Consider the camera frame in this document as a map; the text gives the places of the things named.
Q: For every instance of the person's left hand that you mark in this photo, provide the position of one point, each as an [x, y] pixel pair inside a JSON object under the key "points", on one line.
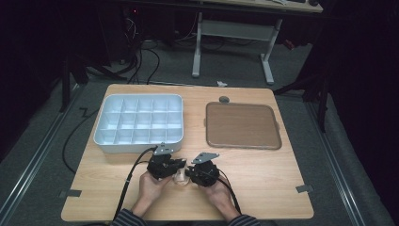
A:
{"points": [[153, 190]]}

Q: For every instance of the peach sock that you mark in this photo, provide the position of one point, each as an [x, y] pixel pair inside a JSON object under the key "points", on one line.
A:
{"points": [[181, 179]]}

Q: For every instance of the white-legged desk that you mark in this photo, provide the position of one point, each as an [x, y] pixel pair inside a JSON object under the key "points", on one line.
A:
{"points": [[238, 29]]}

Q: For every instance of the black metal stand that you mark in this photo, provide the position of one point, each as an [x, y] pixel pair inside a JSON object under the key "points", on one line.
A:
{"points": [[66, 84], [320, 94]]}

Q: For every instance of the brown wooden tray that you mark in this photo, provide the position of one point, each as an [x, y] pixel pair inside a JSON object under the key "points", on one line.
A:
{"points": [[243, 125]]}

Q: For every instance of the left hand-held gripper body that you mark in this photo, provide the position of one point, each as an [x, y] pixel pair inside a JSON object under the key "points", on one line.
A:
{"points": [[160, 166]]}

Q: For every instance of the grey round table cap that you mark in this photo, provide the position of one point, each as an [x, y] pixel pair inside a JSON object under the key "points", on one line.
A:
{"points": [[224, 99]]}

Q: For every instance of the white compartment box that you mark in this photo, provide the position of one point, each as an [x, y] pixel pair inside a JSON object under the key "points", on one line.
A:
{"points": [[139, 122]]}

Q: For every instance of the person's right hand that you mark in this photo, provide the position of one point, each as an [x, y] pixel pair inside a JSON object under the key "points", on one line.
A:
{"points": [[218, 194]]}

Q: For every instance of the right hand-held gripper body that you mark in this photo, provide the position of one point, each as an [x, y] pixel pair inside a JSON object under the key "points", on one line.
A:
{"points": [[205, 174]]}

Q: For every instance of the crumpled white paper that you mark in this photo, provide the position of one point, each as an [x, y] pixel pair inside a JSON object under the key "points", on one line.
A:
{"points": [[222, 83]]}

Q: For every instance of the metal floor rail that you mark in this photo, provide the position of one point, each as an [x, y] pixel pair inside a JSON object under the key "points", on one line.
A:
{"points": [[34, 163], [338, 169]]}

